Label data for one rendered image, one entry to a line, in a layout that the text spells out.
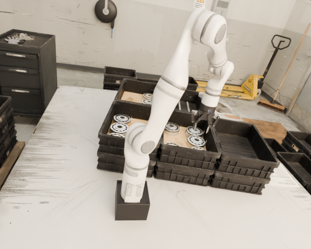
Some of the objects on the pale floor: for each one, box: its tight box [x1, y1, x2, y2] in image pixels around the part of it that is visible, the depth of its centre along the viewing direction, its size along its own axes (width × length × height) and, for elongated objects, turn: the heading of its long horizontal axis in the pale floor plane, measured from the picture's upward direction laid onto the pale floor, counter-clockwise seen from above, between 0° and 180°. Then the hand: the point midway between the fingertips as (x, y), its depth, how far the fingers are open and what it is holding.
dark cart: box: [0, 29, 58, 119], centre depth 258 cm, size 60×45×90 cm
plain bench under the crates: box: [0, 85, 311, 249], centre depth 167 cm, size 160×160×70 cm
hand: (200, 128), depth 114 cm, fingers open, 5 cm apart
